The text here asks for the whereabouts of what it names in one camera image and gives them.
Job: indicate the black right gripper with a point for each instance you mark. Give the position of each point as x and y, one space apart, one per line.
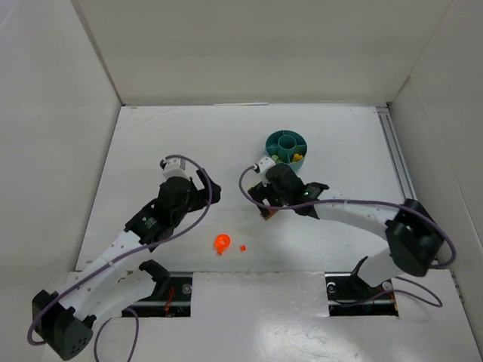
258 195

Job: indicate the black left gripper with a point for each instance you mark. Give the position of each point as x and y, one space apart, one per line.
205 189

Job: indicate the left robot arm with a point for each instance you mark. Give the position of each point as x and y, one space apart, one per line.
125 273

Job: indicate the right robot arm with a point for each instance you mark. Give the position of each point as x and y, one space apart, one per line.
412 237

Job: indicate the brown flat lego plate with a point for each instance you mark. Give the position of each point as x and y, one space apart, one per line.
267 214

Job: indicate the teal round divided container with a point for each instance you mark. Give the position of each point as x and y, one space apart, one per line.
284 144

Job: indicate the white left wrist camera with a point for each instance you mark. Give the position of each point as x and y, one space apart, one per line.
173 167

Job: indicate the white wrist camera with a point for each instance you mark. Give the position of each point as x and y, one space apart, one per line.
173 167
261 167

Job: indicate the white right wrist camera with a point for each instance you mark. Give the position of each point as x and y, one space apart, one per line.
261 167

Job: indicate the orange plastic ring disc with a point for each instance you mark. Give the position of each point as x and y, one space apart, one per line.
222 243

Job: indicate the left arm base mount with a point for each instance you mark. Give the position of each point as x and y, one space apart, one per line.
169 296

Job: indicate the aluminium rail at right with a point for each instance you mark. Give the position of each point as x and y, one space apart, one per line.
395 153

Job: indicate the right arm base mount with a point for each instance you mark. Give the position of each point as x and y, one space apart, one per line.
350 297

